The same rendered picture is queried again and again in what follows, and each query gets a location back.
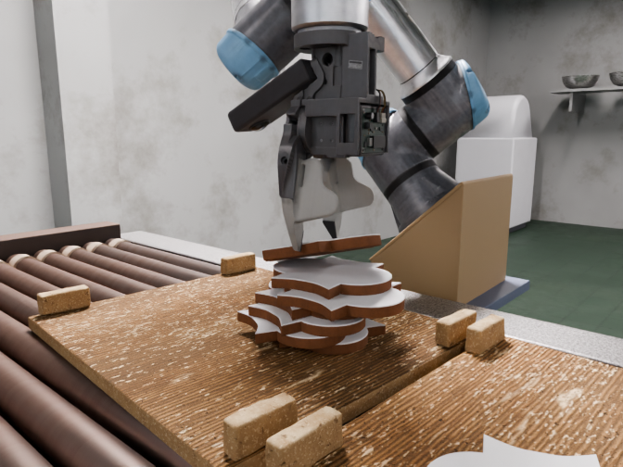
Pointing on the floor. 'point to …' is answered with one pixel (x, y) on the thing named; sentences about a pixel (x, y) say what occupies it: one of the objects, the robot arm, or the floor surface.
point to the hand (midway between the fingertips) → (311, 233)
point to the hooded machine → (502, 153)
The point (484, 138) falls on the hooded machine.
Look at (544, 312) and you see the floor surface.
